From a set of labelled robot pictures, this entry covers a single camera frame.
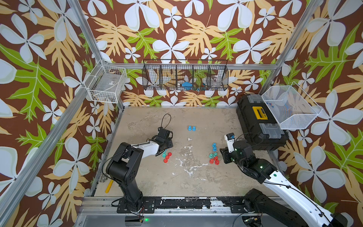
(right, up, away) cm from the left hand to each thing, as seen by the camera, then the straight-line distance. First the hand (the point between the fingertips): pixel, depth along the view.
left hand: (170, 140), depth 98 cm
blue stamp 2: (+17, +8, +6) cm, 20 cm away
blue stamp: (+14, +8, +7) cm, 18 cm away
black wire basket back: (+11, +47, +1) cm, 48 cm away
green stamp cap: (-4, -9, -5) cm, 11 cm away
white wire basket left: (-38, +37, -12) cm, 55 cm away
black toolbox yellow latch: (+56, +12, -10) cm, 58 cm away
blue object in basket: (+12, +38, -4) cm, 40 cm away
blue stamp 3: (+30, -2, -2) cm, 31 cm away
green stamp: (+27, -9, -7) cm, 29 cm away
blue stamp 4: (+30, -5, -5) cm, 31 cm away
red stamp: (+30, -12, -10) cm, 34 cm away
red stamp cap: (-3, -12, -7) cm, 14 cm away
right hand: (+30, -1, -20) cm, 36 cm away
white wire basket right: (+73, +22, -15) cm, 78 cm away
